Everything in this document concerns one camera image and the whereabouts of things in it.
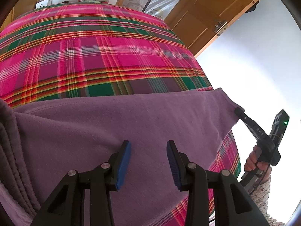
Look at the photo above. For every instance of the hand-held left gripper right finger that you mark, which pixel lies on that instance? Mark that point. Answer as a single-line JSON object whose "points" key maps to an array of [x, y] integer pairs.
{"points": [[174, 164]]}

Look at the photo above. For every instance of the purple fleece sweater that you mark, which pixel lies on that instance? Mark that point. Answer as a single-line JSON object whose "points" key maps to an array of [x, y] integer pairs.
{"points": [[117, 122]]}

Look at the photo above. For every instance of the person's right forearm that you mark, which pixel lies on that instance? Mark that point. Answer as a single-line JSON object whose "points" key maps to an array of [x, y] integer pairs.
{"points": [[263, 197]]}

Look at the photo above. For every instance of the wooden door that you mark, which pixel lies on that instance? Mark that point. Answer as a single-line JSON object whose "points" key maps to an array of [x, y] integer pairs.
{"points": [[207, 7]]}

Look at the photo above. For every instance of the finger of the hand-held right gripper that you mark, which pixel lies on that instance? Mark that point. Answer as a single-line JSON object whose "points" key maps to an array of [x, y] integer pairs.
{"points": [[242, 114]]}

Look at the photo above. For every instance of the person's right hand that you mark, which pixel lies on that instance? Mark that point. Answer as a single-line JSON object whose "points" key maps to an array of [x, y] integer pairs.
{"points": [[251, 161]]}

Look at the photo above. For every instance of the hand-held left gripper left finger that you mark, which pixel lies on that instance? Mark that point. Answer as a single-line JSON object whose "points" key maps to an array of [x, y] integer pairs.
{"points": [[123, 164]]}

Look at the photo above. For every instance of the small white cardboard box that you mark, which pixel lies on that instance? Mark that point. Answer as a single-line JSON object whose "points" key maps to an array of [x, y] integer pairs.
{"points": [[43, 1]]}

